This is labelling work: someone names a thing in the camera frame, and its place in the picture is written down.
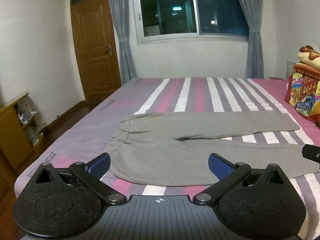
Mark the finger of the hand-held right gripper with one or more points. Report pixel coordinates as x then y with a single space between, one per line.
311 153

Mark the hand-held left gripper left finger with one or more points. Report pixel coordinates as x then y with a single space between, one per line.
99 165

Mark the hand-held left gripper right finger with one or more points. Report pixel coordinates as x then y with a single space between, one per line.
219 166

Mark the grey pants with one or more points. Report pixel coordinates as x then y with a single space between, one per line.
200 147

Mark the colourful folded blanket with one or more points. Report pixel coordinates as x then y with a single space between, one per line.
306 92

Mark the bed with striped sheet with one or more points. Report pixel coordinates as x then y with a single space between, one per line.
200 92

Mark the clutter in cabinet shelf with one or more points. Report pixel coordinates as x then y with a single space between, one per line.
30 122

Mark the wooden cabinet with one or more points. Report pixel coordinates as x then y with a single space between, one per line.
13 132

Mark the brown wooden door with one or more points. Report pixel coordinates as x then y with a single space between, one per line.
96 45

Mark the grey curtain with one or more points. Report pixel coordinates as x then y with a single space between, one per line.
251 30
121 30

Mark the sliding glass window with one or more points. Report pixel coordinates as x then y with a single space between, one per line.
191 10

